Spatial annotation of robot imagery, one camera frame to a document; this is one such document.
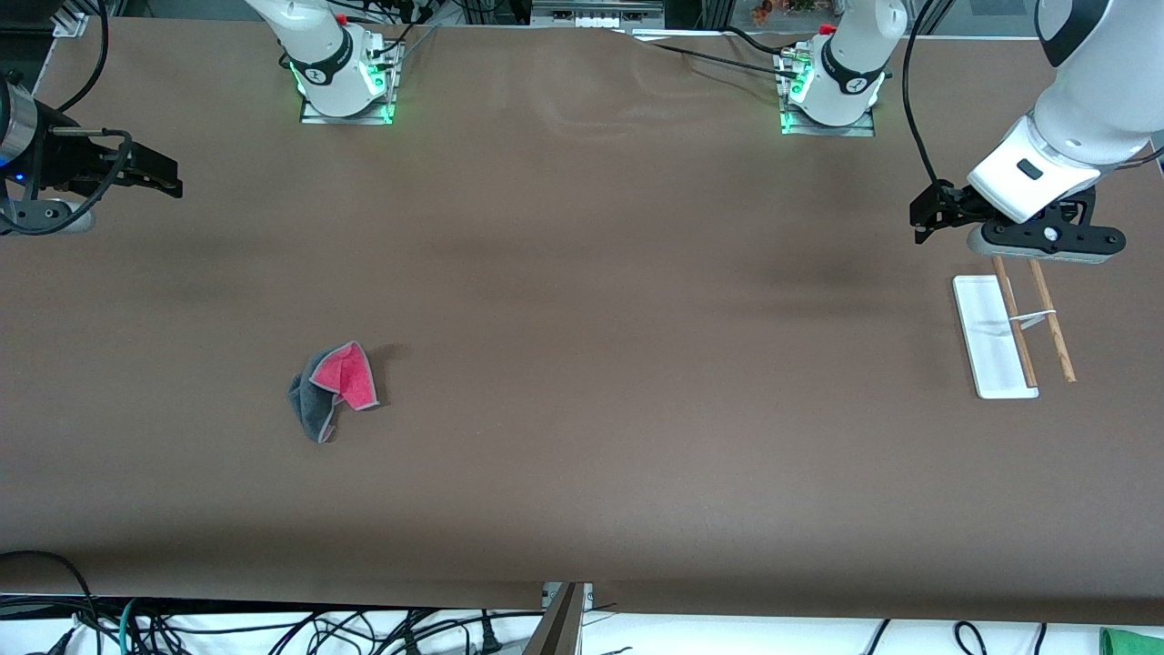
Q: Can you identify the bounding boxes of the grey power strip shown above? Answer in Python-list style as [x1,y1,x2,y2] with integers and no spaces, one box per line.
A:
[532,0,667,28]

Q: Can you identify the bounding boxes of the white wooden towel rack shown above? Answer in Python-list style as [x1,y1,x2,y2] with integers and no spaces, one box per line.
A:
[952,256,1078,400]

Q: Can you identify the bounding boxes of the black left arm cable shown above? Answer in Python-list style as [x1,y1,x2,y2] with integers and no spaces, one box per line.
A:
[903,0,951,188]

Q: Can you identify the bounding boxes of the black base cable bundle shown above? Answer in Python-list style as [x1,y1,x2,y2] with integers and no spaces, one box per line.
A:
[332,0,437,69]

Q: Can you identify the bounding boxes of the pink and grey towel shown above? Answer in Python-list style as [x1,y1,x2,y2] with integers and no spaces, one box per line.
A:
[287,340,381,445]

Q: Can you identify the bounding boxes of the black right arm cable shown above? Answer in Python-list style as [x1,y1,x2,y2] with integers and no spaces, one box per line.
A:
[0,0,135,237]

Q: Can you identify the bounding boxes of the green cloth object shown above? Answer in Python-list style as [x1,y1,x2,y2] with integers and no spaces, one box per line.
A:
[1099,626,1164,655]

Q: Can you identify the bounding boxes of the orange background objects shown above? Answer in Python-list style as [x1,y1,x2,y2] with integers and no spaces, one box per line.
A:
[750,0,842,24]

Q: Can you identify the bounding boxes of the black cable on table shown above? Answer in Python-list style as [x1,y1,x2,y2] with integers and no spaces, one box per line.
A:
[627,25,806,83]

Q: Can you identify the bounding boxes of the black looped floor cable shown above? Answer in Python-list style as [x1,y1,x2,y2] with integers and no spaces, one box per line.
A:
[0,549,99,655]

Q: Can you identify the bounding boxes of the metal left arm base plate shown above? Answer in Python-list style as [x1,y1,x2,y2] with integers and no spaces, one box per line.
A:
[779,45,877,137]

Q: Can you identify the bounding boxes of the black floor cable tangle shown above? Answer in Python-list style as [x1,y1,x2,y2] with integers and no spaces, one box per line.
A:
[136,608,547,655]

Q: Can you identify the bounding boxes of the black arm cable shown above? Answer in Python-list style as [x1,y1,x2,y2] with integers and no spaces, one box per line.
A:
[903,0,951,188]
[0,0,135,237]

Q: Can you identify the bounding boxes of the metal table bracket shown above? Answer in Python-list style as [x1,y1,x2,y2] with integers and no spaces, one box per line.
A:
[526,582,594,655]

